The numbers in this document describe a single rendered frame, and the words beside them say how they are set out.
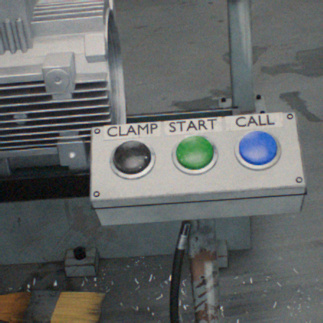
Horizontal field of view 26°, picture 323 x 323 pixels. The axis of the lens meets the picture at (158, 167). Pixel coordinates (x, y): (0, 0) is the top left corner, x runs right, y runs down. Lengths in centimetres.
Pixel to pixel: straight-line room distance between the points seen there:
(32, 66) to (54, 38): 4
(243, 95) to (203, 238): 57
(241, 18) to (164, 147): 57
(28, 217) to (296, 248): 33
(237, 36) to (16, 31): 45
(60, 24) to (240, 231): 33
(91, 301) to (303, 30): 88
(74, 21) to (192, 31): 79
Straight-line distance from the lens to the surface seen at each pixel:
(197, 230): 61
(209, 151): 56
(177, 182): 55
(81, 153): 78
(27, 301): 85
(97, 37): 75
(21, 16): 77
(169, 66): 139
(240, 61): 114
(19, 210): 86
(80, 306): 82
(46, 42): 78
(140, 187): 55
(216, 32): 153
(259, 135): 56
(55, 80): 74
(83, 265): 86
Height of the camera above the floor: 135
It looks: 32 degrees down
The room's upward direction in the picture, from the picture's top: 6 degrees counter-clockwise
